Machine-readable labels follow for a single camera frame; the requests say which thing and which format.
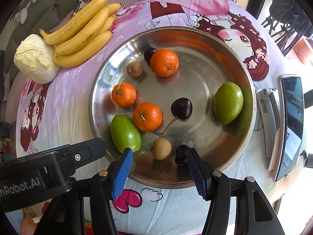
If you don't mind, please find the green jujube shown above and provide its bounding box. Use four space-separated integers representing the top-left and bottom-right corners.
111 115 141 153
214 82 244 125

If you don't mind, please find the orange tangerine with stem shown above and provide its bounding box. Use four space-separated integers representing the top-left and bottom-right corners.
110 80 137 109

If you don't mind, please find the brown longan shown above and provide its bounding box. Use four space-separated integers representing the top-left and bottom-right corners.
151 138 172 162
126 61 143 78

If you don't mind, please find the stemmed dark cherry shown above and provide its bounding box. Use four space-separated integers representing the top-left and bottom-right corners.
159 97 193 138

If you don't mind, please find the person's hand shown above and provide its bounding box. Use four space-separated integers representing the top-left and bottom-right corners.
20 210 37 235

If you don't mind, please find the smartphone on stand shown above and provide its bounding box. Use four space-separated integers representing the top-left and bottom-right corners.
273 74 305 182

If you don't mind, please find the round steel tray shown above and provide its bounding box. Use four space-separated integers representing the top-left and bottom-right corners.
89 27 257 189

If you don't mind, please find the bottom banana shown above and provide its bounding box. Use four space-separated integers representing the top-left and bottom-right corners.
52 31 112 69

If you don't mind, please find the white phone stand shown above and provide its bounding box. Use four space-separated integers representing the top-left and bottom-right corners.
256 88 280 171

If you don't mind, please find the napa cabbage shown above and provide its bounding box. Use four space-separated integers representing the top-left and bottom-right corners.
13 34 60 84

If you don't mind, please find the middle banana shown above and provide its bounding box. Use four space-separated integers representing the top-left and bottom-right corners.
54 6 109 56

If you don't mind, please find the top banana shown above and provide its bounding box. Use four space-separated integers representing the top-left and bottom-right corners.
40 0 108 45

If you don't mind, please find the small hidden banana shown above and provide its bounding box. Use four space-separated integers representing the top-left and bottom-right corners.
98 3 121 34

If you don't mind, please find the white plush toy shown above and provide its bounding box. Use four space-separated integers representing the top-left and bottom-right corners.
11 0 38 24

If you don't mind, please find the orange flower pot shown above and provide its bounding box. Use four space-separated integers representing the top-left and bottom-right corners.
293 37 312 64

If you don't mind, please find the black folding chair outside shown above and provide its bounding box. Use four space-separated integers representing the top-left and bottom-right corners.
262 0 312 56

